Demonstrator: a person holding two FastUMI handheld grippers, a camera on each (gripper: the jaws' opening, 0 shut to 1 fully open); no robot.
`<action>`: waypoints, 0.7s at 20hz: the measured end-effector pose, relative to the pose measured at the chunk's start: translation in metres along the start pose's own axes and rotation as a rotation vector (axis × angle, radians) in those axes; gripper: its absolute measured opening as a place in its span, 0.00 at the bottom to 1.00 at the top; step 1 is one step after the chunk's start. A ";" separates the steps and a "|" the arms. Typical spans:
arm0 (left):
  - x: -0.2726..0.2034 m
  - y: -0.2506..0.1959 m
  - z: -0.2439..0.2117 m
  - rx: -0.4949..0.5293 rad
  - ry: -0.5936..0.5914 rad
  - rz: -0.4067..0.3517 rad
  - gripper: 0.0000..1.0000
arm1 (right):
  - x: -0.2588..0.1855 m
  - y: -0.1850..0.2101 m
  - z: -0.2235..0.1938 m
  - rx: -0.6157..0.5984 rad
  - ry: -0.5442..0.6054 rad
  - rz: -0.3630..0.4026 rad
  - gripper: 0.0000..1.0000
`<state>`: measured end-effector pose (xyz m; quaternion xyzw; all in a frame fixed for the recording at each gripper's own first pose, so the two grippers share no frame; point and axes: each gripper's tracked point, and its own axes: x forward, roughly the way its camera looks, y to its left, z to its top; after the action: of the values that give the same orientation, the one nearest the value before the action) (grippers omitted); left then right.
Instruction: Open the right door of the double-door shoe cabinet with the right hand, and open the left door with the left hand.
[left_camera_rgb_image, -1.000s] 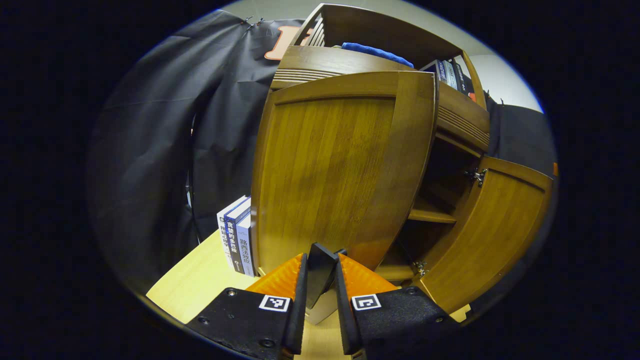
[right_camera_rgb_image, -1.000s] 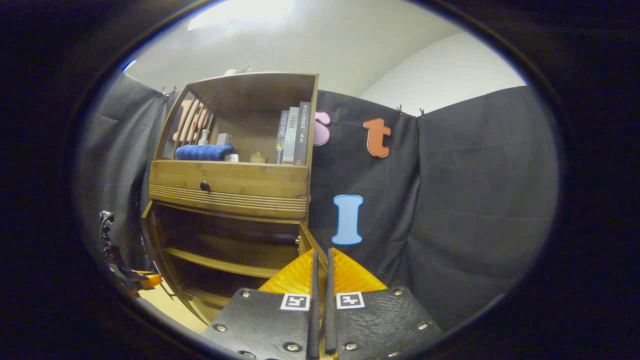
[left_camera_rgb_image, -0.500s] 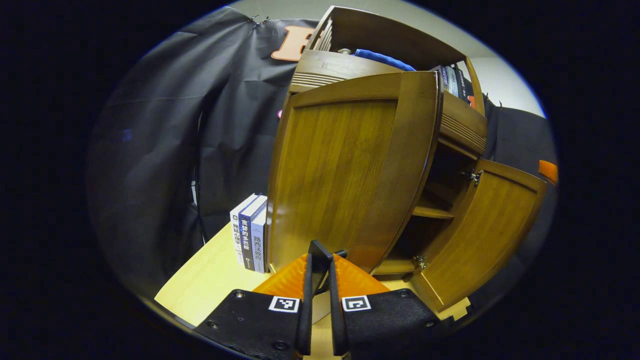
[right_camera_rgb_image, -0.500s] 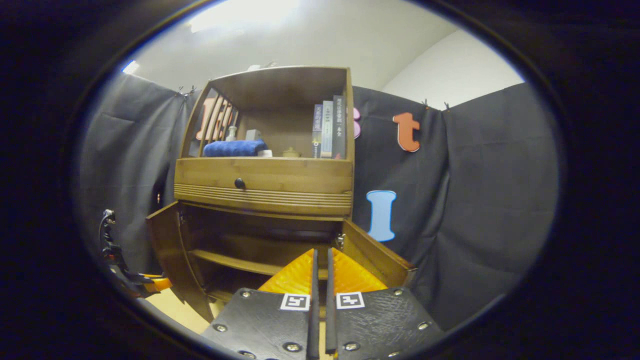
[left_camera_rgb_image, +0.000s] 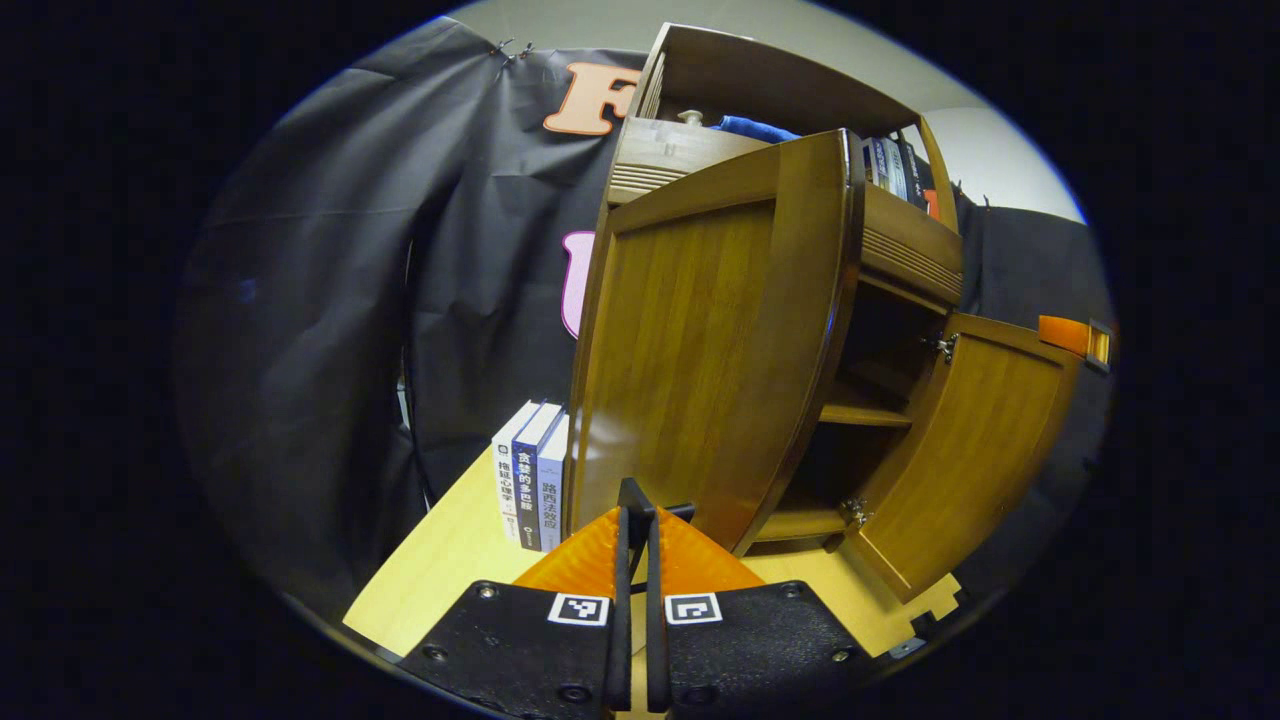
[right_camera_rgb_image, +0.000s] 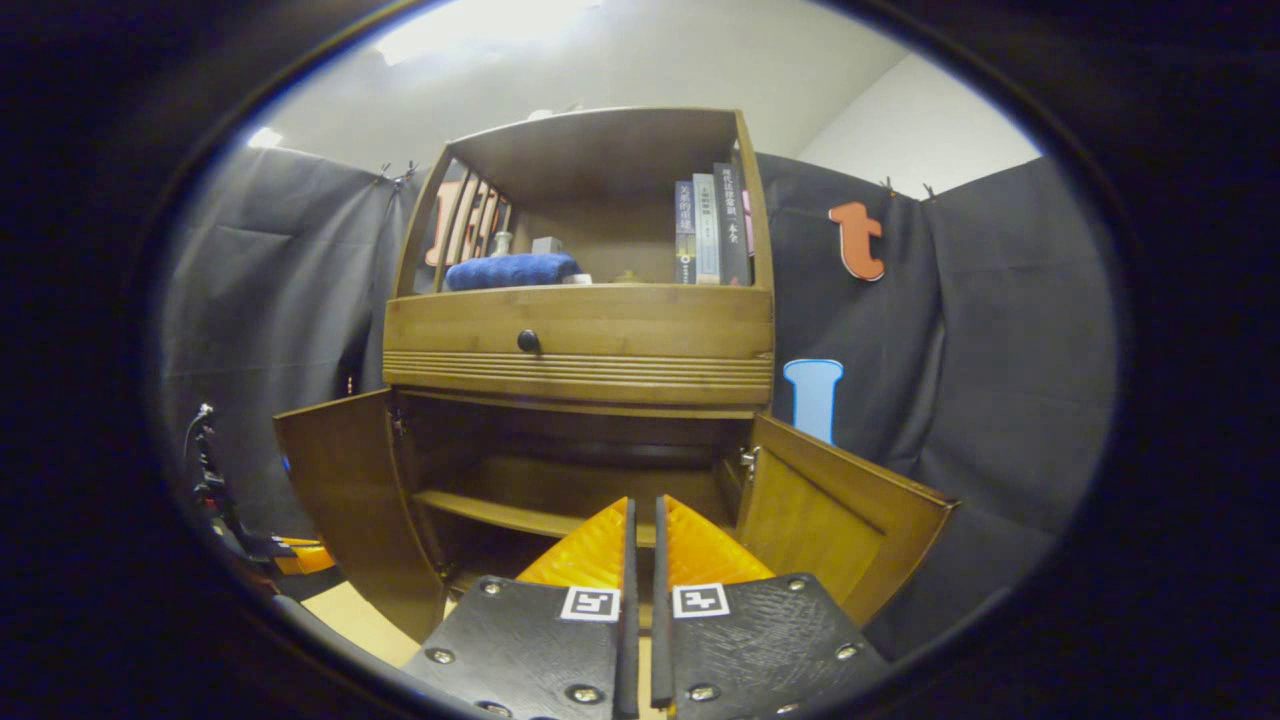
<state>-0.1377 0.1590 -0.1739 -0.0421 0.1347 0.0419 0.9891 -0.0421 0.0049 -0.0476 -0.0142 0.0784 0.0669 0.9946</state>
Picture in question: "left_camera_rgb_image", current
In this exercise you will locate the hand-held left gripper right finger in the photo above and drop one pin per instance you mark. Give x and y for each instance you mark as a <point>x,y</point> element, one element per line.
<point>655,600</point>

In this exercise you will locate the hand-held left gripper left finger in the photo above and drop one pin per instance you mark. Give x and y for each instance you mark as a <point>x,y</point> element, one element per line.
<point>620,600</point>

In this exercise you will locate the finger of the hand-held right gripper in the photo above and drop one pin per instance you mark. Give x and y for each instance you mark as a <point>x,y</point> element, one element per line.
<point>1065,335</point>

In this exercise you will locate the wooden cabinet door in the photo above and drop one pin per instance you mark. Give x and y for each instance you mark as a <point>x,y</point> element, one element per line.
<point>970,460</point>
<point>700,350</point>

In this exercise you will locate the wooden double-door shoe cabinet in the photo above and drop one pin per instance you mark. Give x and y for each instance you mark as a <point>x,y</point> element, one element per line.
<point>760,70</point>

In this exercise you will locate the metal door hinge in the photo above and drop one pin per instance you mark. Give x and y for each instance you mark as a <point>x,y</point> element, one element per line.
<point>942,346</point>
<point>857,511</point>

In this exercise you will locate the dark blue standing book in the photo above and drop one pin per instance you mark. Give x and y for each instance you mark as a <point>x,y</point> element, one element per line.
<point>527,490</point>

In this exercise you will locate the white standing book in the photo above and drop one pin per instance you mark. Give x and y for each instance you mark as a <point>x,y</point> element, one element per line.
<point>505,480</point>

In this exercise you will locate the black spine book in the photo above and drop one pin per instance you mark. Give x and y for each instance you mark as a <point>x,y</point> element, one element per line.
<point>915,170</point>

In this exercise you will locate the grey white spine book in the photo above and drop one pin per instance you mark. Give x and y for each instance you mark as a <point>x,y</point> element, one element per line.
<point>893,165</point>

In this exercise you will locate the dark cover book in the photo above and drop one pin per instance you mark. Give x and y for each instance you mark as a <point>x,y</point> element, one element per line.
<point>872,160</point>

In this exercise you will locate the blue folded towel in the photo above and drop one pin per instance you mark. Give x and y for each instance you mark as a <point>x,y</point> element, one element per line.
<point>755,128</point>

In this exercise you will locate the wooden drawer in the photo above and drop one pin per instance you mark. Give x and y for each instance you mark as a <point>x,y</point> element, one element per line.
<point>660,150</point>

